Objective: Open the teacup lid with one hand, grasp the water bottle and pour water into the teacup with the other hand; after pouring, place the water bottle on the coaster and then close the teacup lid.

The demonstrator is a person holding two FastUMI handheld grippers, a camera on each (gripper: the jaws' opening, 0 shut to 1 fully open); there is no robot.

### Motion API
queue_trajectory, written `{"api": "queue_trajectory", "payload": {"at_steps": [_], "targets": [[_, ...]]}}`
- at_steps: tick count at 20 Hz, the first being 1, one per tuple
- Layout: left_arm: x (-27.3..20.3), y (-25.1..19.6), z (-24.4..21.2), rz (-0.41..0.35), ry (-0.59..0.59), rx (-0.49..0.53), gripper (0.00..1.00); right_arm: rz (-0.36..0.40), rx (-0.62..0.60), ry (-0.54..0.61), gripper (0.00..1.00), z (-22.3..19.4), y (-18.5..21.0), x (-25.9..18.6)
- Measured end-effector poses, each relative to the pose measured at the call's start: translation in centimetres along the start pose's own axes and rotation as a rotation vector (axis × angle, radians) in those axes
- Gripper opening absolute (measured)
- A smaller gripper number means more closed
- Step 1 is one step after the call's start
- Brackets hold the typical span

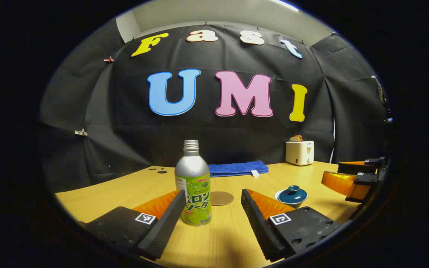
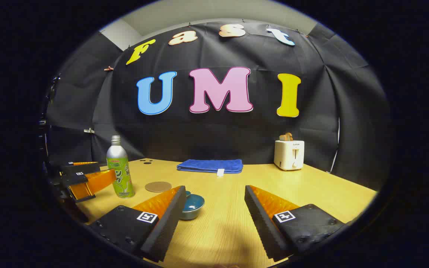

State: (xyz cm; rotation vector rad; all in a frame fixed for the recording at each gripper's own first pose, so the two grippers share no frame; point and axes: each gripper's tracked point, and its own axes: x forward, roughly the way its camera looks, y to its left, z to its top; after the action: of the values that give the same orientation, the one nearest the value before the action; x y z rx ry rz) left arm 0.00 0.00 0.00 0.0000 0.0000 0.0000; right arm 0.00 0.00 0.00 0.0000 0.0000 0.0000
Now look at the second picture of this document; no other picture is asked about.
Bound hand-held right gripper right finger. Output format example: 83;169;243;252
244;185;346;262

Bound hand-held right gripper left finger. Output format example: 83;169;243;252
89;185;187;263

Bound silver green water bottle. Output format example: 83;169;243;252
106;135;136;199

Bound blue teacup lid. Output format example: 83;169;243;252
182;191;205;211

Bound round brown coaster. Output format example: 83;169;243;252
144;181;172;193

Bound white toaster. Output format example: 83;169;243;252
273;140;305;171

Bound folded blue towel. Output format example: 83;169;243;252
177;159;244;176

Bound black backdrop cloth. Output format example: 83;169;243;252
45;20;392;190

